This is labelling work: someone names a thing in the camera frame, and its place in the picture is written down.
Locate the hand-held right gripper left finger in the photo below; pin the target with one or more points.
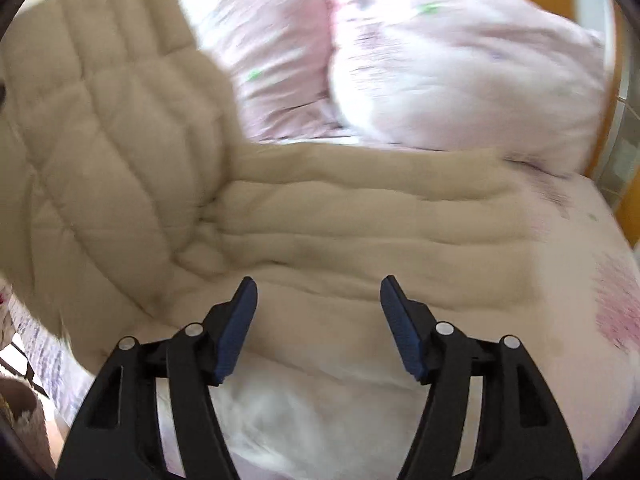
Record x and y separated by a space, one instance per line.
237 330

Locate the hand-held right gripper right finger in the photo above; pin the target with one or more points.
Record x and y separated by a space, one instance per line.
400 330

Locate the cream quilted down jacket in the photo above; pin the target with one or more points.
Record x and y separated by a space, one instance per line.
125 135

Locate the pink floral pillow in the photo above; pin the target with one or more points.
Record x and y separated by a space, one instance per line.
450 75
280 60

